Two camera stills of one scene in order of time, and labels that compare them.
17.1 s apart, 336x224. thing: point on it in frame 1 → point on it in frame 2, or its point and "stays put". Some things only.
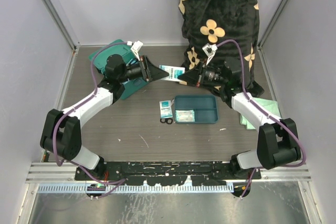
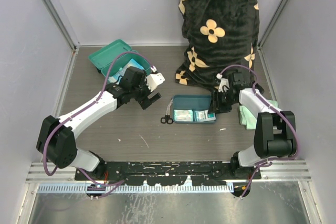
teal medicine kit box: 121,48 stays put
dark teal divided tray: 205,107 stays put
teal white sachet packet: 166,109 → 203,116
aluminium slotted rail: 53,177 stays put
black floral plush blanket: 217,7 stays put
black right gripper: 195,77 → 216,106
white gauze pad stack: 185,115 stays put
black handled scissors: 166,120 stays put
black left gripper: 149,71 → 144,101
